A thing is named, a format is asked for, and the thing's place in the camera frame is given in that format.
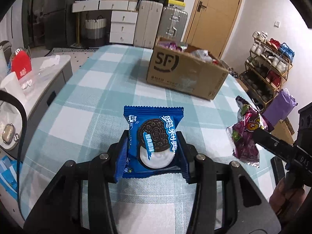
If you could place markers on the black refrigerator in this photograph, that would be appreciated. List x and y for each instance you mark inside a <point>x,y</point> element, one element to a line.
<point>59,23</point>

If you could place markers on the red paper box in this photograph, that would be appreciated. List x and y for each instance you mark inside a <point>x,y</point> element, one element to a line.
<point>21,63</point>

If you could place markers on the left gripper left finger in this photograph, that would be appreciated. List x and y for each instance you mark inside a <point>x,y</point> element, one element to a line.
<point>77,199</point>

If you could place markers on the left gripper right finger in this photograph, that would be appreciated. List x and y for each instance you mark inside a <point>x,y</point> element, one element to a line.
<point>226,199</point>

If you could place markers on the white side cabinet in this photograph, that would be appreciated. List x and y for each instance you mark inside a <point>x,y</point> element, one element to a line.
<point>49,75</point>

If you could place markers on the white cup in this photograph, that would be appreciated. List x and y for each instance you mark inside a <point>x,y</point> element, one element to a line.
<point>12,86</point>

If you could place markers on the purple candy bag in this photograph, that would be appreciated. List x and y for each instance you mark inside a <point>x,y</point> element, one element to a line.
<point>241,133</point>

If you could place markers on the wooden door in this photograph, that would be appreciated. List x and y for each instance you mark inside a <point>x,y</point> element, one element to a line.
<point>211,24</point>

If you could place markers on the person right hand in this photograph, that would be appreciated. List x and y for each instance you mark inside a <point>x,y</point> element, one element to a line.
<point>286,201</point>

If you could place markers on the blue Oreo cookie packet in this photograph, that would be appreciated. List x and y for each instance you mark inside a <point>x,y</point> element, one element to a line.
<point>152,146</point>

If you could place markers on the white drawer desk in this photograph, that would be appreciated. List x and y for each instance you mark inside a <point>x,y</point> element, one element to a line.
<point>120,15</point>

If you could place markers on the teal checked tablecloth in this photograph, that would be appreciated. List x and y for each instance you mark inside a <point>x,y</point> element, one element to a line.
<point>86,117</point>

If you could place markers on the brown SF cardboard box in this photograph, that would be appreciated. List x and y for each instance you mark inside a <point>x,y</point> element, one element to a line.
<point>185,68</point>

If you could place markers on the wooden shoe rack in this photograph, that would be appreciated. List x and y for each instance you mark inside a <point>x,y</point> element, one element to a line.
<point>266,69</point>

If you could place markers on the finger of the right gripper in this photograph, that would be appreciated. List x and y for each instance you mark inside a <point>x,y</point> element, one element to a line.
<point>272,144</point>

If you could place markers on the silver suitcase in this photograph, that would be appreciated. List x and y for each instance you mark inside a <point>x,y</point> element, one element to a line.
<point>172,23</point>

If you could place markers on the beige suitcase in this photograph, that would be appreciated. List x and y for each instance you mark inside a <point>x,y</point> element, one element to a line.
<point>148,20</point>

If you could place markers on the woven laundry basket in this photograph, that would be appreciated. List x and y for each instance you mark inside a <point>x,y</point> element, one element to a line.
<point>95,32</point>

